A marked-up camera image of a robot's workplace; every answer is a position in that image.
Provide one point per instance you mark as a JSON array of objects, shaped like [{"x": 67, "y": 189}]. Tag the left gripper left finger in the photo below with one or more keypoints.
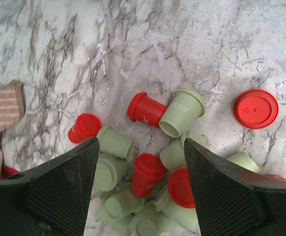
[{"x": 52, "y": 198}]

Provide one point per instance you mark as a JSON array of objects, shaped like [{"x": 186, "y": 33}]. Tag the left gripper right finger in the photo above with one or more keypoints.
[{"x": 231, "y": 200}]

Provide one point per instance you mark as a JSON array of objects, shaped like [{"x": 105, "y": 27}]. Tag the green coffee capsule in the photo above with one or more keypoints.
[
  {"x": 116, "y": 143},
  {"x": 123, "y": 203},
  {"x": 110, "y": 170},
  {"x": 186, "y": 106},
  {"x": 185, "y": 217}
]

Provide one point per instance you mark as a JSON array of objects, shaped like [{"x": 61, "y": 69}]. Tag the red coffee capsule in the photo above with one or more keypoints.
[
  {"x": 256, "y": 109},
  {"x": 148, "y": 170},
  {"x": 179, "y": 188},
  {"x": 144, "y": 109},
  {"x": 86, "y": 126}
]

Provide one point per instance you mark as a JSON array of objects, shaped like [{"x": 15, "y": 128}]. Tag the red cloth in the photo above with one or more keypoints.
[{"x": 8, "y": 171}]

